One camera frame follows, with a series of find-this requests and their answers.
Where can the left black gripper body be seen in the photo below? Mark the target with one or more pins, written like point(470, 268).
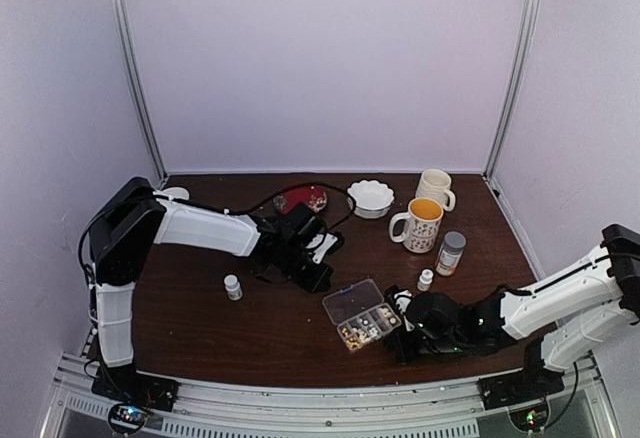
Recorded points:
point(292, 270)

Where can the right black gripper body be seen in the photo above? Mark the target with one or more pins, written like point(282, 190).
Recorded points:
point(409, 352)

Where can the small white bottle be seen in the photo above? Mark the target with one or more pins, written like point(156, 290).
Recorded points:
point(425, 280)
point(233, 287)

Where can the clear plastic pill organizer box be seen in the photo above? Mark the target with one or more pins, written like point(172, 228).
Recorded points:
point(360, 314)

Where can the grey cap supplement bottle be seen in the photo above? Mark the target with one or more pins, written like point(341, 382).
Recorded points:
point(450, 253)

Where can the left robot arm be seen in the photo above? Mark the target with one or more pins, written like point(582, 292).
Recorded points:
point(116, 243)

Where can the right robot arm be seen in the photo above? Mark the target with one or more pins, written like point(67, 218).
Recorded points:
point(593, 296)

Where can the red floral plate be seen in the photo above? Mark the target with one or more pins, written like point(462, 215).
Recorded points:
point(313, 196)

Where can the white scalloped bowl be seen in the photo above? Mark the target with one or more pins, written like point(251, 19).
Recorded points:
point(372, 199)

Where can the small white rice bowl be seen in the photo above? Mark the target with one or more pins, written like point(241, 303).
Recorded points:
point(176, 192)

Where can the cream ribbed mug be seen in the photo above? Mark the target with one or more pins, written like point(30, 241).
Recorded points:
point(436, 184)

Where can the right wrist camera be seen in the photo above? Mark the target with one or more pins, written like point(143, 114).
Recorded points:
point(399, 299)

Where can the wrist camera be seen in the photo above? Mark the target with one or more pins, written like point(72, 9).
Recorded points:
point(399, 299)
point(323, 244)

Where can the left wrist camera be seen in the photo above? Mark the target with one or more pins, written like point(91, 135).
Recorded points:
point(323, 244)

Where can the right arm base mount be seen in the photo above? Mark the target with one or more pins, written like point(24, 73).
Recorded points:
point(514, 388)

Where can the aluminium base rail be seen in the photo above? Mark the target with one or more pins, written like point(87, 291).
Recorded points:
point(451, 408)

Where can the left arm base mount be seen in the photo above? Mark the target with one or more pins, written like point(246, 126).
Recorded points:
point(143, 391)

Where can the left aluminium frame post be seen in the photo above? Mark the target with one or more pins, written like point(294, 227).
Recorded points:
point(136, 89)

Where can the aluminium frame post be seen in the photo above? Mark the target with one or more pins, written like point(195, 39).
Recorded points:
point(136, 89)
point(528, 22)

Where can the right aluminium frame post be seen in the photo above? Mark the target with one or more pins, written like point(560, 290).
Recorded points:
point(528, 22)

